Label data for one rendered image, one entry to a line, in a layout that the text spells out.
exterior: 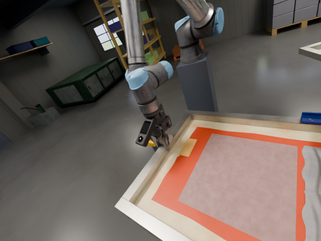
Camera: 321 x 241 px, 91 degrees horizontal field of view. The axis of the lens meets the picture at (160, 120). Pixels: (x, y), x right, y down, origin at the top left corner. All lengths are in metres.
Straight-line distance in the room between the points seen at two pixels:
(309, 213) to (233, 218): 0.18
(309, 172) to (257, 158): 0.13
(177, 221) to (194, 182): 0.13
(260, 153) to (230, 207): 0.23
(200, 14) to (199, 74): 0.31
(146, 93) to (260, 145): 0.47
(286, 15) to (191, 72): 5.12
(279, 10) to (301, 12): 0.49
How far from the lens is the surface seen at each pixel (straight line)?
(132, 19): 0.72
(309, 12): 6.13
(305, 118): 0.77
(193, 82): 1.03
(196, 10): 0.84
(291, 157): 0.69
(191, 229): 0.55
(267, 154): 0.68
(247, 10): 6.93
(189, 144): 0.74
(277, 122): 0.77
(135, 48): 0.70
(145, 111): 0.58
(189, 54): 1.00
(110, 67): 6.29
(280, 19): 5.98
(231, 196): 0.58
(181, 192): 0.60
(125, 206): 0.61
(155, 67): 0.61
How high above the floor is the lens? 1.48
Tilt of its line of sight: 31 degrees down
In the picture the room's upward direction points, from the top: 23 degrees counter-clockwise
